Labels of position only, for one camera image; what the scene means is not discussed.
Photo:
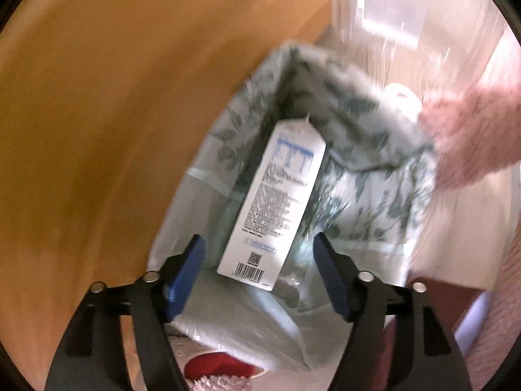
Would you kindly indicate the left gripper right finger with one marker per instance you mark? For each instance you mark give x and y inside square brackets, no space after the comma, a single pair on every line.
[365,302]

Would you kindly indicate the pink shaggy rug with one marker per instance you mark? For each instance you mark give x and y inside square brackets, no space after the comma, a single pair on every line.
[475,133]

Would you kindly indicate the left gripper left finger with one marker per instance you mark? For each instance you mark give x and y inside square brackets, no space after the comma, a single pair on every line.
[90,355]

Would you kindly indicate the wooden bed footboard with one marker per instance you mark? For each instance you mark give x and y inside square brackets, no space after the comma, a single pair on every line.
[103,104]

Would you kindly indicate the white milk carton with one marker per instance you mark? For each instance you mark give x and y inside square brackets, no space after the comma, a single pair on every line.
[269,218]

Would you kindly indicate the dark red box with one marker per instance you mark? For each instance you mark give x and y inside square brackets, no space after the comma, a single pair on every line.
[443,301]

